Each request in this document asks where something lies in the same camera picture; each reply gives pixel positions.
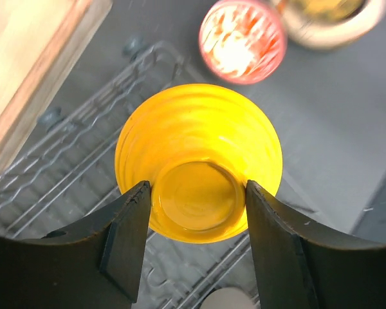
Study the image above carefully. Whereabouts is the beige bird plate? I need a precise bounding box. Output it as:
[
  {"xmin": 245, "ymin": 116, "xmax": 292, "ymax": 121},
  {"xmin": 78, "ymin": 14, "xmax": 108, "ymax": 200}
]
[{"xmin": 271, "ymin": 0, "xmax": 386, "ymax": 50}]

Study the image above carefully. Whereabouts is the yellow patterned small plate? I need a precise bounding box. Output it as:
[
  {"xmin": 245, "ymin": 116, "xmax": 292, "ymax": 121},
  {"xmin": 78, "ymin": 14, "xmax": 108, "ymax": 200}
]
[{"xmin": 289, "ymin": 0, "xmax": 365, "ymax": 23}]

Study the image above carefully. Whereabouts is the white orange patterned bowl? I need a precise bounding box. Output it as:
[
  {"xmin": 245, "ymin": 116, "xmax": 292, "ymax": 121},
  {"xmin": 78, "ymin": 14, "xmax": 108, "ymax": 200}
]
[{"xmin": 198, "ymin": 1, "xmax": 288, "ymax": 85}]

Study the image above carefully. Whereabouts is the yellow ribbed bowl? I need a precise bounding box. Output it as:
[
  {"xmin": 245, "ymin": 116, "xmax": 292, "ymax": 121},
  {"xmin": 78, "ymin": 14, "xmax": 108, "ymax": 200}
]
[{"xmin": 115, "ymin": 84, "xmax": 283, "ymax": 244}]

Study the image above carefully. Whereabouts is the beige tumbler cup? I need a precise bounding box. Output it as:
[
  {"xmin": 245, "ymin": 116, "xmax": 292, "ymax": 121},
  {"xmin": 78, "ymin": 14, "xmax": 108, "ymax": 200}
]
[{"xmin": 200, "ymin": 287, "xmax": 255, "ymax": 309}]

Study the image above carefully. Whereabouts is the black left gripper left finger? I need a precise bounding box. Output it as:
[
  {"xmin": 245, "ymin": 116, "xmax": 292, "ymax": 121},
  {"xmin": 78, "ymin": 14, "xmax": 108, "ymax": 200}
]
[{"xmin": 0, "ymin": 181, "xmax": 151, "ymax": 308}]

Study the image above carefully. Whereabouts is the grey wire dish rack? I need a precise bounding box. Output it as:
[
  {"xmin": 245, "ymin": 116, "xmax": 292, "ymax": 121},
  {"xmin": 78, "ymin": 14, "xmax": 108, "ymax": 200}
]
[{"xmin": 0, "ymin": 42, "xmax": 260, "ymax": 308}]

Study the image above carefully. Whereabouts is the wooden stand tray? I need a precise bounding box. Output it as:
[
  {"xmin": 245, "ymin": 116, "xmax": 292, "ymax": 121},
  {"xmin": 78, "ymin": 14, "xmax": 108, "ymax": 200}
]
[{"xmin": 0, "ymin": 1, "xmax": 113, "ymax": 174}]

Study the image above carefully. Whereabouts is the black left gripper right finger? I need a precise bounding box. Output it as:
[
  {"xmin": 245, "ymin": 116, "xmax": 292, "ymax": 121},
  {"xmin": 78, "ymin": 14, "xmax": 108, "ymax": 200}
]
[{"xmin": 246, "ymin": 180, "xmax": 386, "ymax": 308}]

